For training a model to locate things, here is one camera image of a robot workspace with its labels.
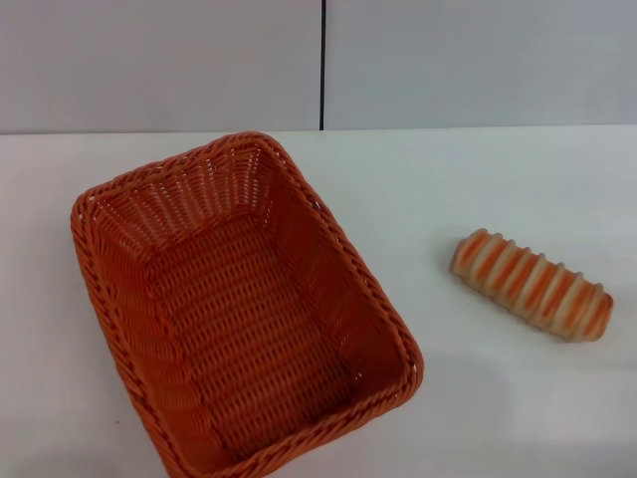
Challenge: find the orange woven rectangular basket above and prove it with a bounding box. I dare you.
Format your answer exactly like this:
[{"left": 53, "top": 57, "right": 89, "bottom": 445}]
[{"left": 69, "top": 129, "right": 427, "bottom": 478}]

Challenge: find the orange striped bread loaf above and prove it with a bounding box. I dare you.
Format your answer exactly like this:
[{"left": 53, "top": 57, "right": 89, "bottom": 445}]
[{"left": 450, "top": 227, "right": 615, "bottom": 345}]

